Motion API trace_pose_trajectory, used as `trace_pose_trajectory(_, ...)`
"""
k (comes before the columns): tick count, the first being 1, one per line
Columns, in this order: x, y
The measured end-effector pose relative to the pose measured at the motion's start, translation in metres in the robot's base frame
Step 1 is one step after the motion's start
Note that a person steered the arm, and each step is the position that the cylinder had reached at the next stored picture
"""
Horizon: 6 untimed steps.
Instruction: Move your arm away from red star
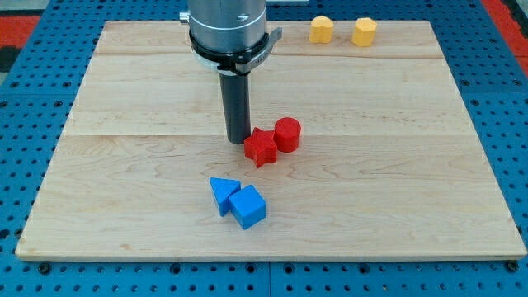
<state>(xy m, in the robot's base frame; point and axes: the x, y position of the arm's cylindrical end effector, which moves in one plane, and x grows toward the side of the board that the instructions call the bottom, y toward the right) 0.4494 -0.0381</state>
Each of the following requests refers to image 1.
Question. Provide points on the yellow hexagon block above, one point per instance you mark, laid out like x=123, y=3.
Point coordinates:
x=364, y=32

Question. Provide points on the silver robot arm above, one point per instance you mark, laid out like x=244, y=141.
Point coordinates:
x=230, y=36

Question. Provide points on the blue cube block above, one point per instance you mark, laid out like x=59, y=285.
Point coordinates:
x=248, y=206

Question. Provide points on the light wooden board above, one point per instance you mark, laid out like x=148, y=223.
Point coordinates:
x=389, y=167

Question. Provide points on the blue triangle block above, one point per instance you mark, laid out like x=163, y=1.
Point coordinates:
x=222, y=189

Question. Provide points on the red cylinder block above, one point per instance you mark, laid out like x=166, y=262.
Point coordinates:
x=287, y=134

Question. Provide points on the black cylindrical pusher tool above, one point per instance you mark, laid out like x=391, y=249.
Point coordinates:
x=235, y=96

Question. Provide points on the red star block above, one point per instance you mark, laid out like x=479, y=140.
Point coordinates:
x=261, y=147

